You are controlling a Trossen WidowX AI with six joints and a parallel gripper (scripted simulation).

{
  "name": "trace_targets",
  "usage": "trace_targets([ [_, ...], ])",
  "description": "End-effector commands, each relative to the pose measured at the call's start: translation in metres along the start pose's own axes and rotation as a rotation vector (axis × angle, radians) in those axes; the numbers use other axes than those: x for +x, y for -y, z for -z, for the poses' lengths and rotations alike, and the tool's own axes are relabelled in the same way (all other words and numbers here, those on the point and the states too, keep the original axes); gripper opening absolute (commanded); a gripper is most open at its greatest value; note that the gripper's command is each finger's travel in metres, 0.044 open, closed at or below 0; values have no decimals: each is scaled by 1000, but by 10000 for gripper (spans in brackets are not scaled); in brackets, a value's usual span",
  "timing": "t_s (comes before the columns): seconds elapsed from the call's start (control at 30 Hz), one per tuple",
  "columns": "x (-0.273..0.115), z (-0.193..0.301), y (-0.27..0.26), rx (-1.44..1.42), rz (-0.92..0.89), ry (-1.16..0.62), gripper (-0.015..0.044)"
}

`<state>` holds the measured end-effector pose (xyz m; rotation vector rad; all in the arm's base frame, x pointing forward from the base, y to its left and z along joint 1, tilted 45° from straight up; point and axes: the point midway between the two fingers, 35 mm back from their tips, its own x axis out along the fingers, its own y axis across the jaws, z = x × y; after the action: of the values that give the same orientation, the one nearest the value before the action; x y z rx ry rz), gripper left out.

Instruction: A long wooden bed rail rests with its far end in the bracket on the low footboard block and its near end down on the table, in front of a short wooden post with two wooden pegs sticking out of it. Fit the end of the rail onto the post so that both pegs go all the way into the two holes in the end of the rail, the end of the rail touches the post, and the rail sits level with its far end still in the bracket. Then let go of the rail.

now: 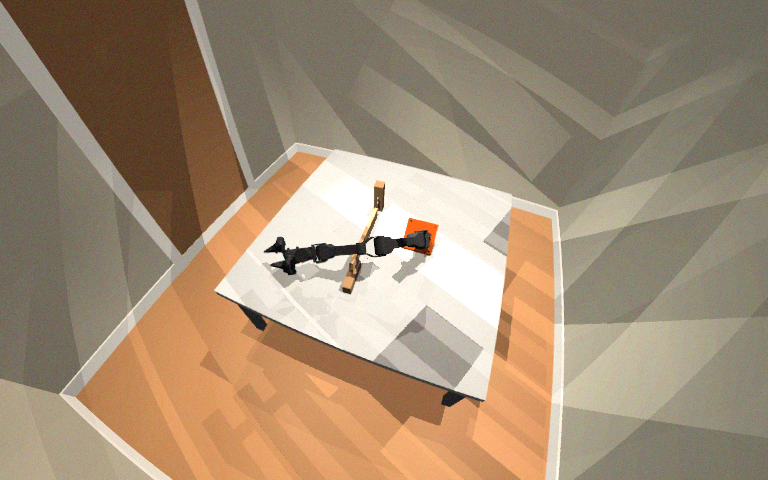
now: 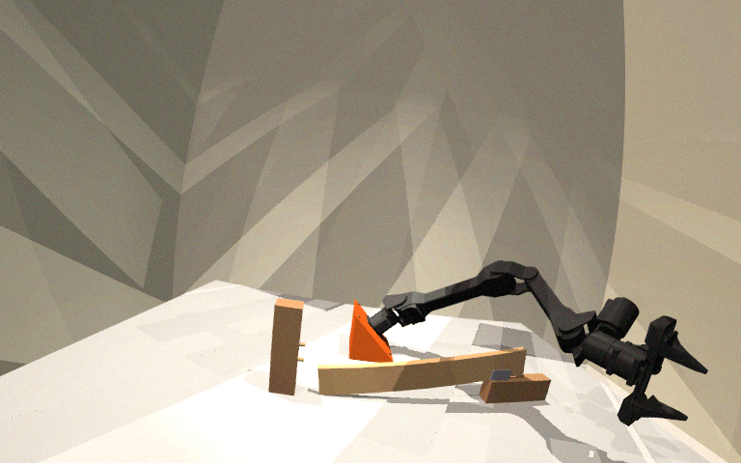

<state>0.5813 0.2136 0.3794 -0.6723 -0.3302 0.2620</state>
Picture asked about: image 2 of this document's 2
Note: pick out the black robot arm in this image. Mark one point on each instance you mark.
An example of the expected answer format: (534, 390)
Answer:
(497, 279)

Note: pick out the long wooden rail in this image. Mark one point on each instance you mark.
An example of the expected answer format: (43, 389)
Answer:
(351, 379)

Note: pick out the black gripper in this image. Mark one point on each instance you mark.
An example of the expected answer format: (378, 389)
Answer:
(631, 364)

